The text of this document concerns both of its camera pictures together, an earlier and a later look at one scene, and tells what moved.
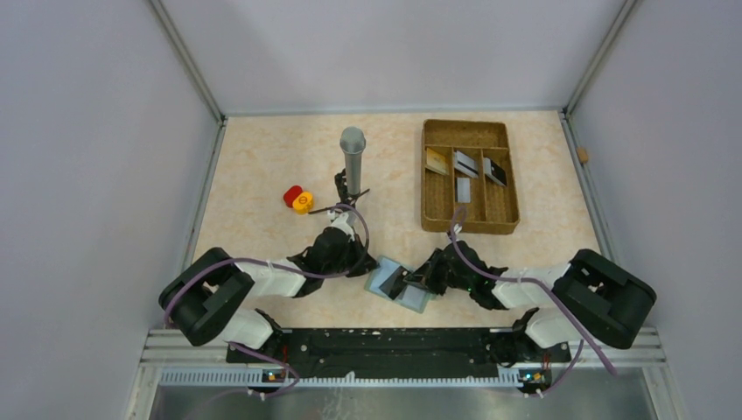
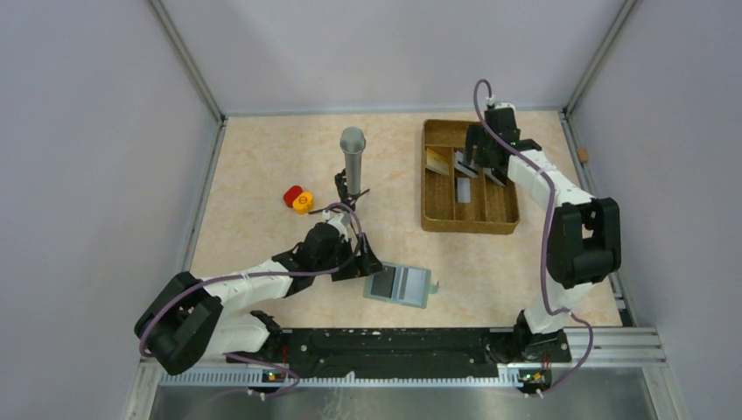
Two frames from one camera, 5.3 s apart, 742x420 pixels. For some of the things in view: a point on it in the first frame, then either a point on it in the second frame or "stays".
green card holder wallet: (410, 297) stays
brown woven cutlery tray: (467, 163) stays
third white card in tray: (464, 190) stays
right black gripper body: (441, 276) to (476, 136)
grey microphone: (352, 142) stays
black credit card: (395, 283) to (382, 283)
